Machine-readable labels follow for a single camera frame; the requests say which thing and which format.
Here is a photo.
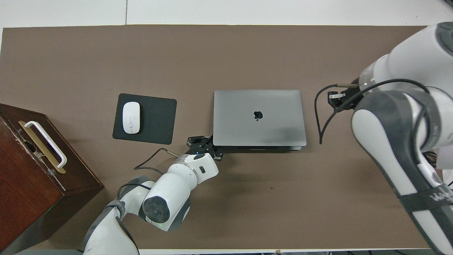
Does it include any brass handle plate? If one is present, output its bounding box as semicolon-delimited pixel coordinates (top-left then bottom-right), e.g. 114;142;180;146
18;121;67;174

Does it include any brown table mat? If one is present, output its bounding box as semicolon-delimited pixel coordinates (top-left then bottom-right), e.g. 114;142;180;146
0;25;430;250

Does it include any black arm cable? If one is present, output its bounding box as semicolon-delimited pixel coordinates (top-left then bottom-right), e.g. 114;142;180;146
117;148;179;199
314;79;430;145

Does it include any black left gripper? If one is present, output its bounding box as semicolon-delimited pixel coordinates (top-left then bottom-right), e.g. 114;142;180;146
187;135;223;162

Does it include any white box handle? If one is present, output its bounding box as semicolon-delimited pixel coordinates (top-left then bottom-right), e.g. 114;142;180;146
24;121;68;168

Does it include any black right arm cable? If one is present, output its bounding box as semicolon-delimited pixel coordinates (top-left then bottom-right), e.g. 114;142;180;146
314;79;430;145

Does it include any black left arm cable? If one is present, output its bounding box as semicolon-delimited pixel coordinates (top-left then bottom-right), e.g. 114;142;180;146
117;148;179;199

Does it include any dark brown wooden box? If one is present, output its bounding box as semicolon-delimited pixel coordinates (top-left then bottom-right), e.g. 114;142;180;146
0;103;105;255

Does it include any white computer mouse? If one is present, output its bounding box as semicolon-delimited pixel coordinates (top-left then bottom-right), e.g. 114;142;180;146
122;102;141;134

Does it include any silver grey laptop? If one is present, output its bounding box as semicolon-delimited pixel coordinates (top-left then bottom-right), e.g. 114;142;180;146
213;89;307;152

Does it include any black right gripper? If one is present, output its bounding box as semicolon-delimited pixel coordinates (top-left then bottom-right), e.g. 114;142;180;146
327;88;363;108

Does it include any black mouse pad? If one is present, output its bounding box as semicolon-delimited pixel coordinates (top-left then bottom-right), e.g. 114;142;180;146
113;93;177;145

